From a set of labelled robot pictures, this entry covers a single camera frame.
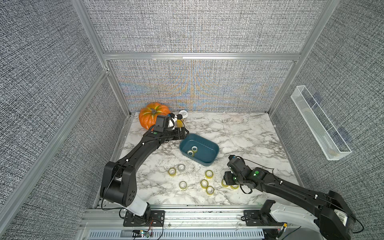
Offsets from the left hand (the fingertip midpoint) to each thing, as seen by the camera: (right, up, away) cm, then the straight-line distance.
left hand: (185, 131), depth 86 cm
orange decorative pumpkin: (-26, +10, +14) cm, 31 cm away
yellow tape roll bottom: (+14, -33, -4) cm, 36 cm away
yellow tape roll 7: (+6, -12, +12) cm, 18 cm away
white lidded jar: (-2, +12, +24) cm, 27 cm away
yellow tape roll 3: (+14, -26, +2) cm, 29 cm away
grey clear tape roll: (-3, -22, +5) cm, 23 cm away
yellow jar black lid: (-5, +5, +20) cm, 21 cm away
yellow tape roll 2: (-1, -30, -2) cm, 30 cm away
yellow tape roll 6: (+27, -31, -4) cm, 41 cm away
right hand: (+23, -24, -3) cm, 33 cm away
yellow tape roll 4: (+11, -30, -1) cm, 32 cm away
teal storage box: (+9, -13, +12) cm, 20 cm away
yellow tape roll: (-8, -24, +3) cm, 26 cm away
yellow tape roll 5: (+21, -30, -2) cm, 37 cm away
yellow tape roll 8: (+3, -14, +11) cm, 18 cm away
